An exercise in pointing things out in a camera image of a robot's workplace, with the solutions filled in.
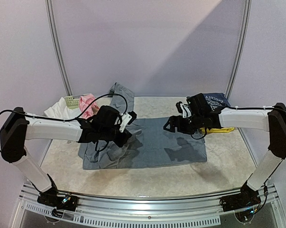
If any white garment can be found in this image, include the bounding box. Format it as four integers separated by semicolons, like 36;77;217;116
44;97;81;120

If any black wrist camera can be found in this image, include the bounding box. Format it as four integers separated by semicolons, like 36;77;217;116
176;93;212;118
92;105;137;133

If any yellow folded t-shirt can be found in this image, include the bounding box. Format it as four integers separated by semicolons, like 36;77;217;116
198;127;235;134

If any grey garment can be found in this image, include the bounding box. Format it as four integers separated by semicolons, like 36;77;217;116
78;82;208;171

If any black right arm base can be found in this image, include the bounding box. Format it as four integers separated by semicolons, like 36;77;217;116
219;181;268;214

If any left aluminium frame post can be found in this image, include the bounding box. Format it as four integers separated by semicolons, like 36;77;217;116
45;0;72;95

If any beige perforated laundry basket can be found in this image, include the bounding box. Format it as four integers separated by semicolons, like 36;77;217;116
64;95;81;109

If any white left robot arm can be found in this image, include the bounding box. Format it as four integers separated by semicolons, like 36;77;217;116
0;105;137;206

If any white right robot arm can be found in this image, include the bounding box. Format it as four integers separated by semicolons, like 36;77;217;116
163;103;286;207

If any pink garment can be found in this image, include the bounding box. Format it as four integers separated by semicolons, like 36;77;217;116
79;94;100;119

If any aluminium front rail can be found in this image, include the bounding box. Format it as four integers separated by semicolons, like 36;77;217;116
12;183;286;228

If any aluminium frame post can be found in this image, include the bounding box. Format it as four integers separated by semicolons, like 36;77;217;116
45;0;72;95
225;0;251;100

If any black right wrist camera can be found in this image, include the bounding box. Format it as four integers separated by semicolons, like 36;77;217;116
176;93;212;118

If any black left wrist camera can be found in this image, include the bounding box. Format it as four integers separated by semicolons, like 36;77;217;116
92;105;137;133

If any right aluminium frame post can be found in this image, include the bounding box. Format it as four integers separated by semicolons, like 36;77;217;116
225;0;251;100

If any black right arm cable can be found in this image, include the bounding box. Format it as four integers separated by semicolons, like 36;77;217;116
190;104;286;188

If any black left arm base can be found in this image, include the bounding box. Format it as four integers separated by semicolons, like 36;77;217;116
37;174;79;211

